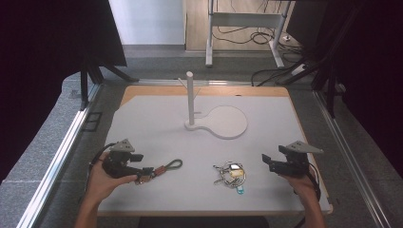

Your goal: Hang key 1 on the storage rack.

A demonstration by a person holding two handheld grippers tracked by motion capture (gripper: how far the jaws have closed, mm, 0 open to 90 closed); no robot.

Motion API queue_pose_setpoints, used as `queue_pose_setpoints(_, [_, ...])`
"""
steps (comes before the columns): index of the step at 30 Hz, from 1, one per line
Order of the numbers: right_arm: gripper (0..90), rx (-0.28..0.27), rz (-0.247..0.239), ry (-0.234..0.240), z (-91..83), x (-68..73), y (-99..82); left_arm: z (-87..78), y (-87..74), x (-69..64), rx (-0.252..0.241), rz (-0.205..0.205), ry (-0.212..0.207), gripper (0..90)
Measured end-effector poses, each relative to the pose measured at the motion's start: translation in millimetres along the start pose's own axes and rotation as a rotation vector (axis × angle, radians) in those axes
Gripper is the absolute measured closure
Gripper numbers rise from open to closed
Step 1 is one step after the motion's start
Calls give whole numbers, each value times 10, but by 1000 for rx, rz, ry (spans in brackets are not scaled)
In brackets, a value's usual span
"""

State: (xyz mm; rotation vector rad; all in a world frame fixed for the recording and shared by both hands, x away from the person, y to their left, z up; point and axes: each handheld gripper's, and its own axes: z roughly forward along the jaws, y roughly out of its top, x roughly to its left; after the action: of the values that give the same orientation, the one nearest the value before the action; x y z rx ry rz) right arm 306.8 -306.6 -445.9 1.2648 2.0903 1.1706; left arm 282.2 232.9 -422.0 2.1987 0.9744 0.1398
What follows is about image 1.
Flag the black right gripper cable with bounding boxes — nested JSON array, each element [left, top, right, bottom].
[[293, 161, 322, 228]]

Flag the black floor cables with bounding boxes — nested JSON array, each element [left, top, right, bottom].
[[211, 0, 307, 55]]

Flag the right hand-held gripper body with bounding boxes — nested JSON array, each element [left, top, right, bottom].
[[270, 141, 324, 177]]

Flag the aluminium rail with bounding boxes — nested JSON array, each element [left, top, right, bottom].
[[313, 89, 393, 228], [16, 84, 103, 228], [126, 78, 255, 87]]

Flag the white power strip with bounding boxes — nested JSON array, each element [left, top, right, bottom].
[[290, 64, 307, 77]]

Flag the white table mat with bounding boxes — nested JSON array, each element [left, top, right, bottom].
[[97, 94, 333, 214]]

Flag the white desk frame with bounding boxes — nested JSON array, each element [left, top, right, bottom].
[[204, 0, 292, 69]]

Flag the white key stand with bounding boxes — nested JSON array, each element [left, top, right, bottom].
[[177, 70, 249, 141]]

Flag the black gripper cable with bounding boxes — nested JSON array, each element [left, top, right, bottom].
[[293, 161, 322, 228], [88, 142, 117, 175]]

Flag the person's right hand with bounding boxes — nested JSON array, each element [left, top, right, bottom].
[[279, 170, 319, 199]]

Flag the metal key ring teal tag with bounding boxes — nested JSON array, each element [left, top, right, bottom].
[[212, 160, 248, 195]]

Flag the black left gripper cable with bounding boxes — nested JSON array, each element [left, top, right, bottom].
[[88, 142, 117, 175]]

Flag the black curtain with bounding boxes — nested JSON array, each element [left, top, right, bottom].
[[0, 0, 128, 184], [285, 0, 403, 179]]

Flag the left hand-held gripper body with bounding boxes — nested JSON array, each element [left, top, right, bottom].
[[102, 138, 141, 179]]

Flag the brown leather keychain green loop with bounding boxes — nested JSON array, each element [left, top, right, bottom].
[[134, 159, 184, 186]]

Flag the black metal stand legs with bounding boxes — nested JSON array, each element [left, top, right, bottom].
[[79, 59, 141, 112], [275, 6, 362, 119]]

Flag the person's left hand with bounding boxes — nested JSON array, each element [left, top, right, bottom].
[[86, 151, 139, 203]]

